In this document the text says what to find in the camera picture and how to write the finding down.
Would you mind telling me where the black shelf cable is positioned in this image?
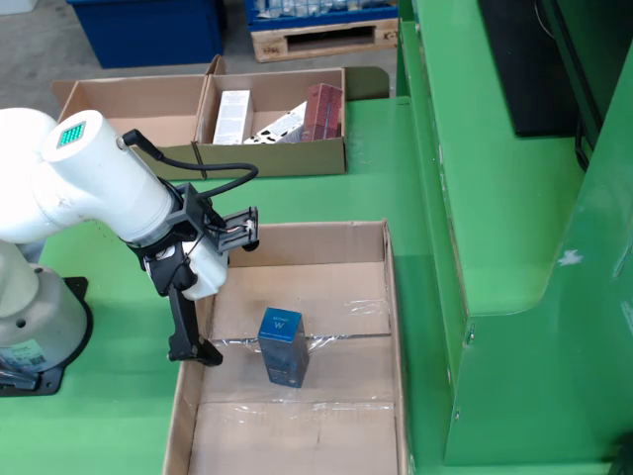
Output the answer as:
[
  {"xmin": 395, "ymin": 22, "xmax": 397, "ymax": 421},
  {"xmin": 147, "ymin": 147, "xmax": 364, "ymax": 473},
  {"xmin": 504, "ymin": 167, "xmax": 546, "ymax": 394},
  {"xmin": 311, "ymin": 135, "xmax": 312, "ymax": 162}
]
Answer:
[{"xmin": 572, "ymin": 121, "xmax": 594, "ymax": 172}]

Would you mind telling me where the cow print product box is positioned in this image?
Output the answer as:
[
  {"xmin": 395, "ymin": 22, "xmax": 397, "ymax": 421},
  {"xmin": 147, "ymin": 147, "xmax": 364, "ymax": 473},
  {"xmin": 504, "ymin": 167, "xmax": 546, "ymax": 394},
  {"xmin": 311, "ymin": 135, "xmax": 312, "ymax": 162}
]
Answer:
[{"xmin": 242, "ymin": 101, "xmax": 309, "ymax": 145}]

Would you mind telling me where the thick black wrist cable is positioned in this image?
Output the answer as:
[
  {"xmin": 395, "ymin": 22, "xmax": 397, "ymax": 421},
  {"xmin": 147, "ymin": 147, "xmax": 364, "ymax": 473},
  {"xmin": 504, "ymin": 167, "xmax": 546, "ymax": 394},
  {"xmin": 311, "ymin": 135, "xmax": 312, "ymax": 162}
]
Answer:
[{"xmin": 121, "ymin": 129, "xmax": 260, "ymax": 200}]

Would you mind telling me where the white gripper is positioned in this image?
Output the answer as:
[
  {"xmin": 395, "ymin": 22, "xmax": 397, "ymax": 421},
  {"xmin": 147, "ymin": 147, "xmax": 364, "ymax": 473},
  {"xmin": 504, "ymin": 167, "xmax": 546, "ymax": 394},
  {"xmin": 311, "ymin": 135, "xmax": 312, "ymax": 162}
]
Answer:
[{"xmin": 147, "ymin": 243, "xmax": 231, "ymax": 367}]

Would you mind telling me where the green metal shelf unit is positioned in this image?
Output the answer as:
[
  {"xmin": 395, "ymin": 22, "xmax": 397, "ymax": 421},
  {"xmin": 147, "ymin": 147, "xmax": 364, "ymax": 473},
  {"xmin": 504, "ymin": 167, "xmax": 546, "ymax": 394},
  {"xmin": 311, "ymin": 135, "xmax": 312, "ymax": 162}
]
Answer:
[{"xmin": 395, "ymin": 0, "xmax": 633, "ymax": 467}]

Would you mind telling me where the black base plug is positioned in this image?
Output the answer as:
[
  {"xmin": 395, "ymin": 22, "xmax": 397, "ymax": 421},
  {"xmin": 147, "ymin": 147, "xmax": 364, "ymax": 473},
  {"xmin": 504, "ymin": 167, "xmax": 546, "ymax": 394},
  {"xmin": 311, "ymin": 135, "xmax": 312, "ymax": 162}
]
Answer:
[{"xmin": 0, "ymin": 366, "xmax": 42, "ymax": 393}]

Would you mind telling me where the blue product box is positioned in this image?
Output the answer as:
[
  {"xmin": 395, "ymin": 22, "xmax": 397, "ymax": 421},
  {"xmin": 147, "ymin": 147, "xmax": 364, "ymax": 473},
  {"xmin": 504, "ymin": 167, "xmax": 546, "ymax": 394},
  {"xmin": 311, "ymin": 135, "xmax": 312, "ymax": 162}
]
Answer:
[{"xmin": 256, "ymin": 306, "xmax": 311, "ymax": 390}]

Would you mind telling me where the cardboard box with products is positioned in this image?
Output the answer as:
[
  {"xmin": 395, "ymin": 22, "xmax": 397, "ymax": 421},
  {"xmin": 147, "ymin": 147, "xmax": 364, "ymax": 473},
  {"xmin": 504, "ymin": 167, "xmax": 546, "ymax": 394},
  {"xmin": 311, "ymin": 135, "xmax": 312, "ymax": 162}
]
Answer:
[{"xmin": 191, "ymin": 66, "xmax": 392, "ymax": 180}]

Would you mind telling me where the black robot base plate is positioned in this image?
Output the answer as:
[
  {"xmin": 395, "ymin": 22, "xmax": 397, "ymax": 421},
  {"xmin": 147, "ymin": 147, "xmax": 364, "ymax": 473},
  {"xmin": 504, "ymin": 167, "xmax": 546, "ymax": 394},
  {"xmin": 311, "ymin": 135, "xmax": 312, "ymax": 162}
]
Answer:
[{"xmin": 0, "ymin": 276, "xmax": 95, "ymax": 398}]

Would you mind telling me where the large cardboard tray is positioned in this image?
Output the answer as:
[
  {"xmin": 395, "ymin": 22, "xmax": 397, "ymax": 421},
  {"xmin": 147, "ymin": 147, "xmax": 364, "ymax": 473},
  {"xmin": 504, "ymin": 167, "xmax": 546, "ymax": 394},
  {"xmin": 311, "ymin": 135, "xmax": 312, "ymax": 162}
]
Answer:
[{"xmin": 162, "ymin": 220, "xmax": 411, "ymax": 475}]

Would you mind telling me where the red product box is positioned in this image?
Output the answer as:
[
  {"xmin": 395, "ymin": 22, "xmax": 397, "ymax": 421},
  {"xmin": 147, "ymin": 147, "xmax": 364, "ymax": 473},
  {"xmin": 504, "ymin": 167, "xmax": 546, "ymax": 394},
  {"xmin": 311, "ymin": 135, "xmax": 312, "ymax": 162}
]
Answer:
[{"xmin": 300, "ymin": 82, "xmax": 345, "ymax": 143}]

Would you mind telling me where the blue plastic crate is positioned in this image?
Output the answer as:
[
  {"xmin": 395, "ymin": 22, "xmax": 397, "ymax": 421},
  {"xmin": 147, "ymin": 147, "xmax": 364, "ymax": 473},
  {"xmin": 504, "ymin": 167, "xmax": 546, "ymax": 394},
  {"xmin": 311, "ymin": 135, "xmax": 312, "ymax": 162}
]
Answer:
[{"xmin": 66, "ymin": 0, "xmax": 225, "ymax": 69}]

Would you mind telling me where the wooden pallet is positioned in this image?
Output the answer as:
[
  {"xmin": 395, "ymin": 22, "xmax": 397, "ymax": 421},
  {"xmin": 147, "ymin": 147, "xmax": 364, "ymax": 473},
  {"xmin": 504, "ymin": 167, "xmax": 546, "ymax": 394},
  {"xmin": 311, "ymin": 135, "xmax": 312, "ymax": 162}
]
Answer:
[{"xmin": 250, "ymin": 19, "xmax": 400, "ymax": 64}]

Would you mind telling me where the white product box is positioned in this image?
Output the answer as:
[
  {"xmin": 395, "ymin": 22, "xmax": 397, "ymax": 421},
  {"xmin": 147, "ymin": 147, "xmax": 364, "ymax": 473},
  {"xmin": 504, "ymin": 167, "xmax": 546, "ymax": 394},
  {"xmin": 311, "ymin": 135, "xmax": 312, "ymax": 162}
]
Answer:
[{"xmin": 212, "ymin": 89, "xmax": 254, "ymax": 145}]

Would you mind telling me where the blue wire mesh container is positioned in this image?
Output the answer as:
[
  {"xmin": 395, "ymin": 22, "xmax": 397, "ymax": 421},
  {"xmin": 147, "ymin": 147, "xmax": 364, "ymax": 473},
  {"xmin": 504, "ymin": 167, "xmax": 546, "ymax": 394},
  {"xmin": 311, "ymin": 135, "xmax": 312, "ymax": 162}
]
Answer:
[{"xmin": 244, "ymin": 0, "xmax": 400, "ymax": 32}]

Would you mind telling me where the empty cardboard box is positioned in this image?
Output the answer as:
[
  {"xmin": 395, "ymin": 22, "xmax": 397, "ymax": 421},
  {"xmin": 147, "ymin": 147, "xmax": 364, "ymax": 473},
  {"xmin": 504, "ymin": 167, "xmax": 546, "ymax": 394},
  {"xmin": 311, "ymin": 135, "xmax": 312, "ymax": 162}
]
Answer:
[{"xmin": 48, "ymin": 54, "xmax": 226, "ymax": 184}]

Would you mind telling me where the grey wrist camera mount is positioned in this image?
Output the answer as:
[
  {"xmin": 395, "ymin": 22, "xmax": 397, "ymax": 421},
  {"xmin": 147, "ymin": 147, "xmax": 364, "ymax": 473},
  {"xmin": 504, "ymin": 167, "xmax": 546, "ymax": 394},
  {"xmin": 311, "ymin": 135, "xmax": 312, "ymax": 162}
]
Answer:
[{"xmin": 170, "ymin": 182, "xmax": 261, "ymax": 254}]

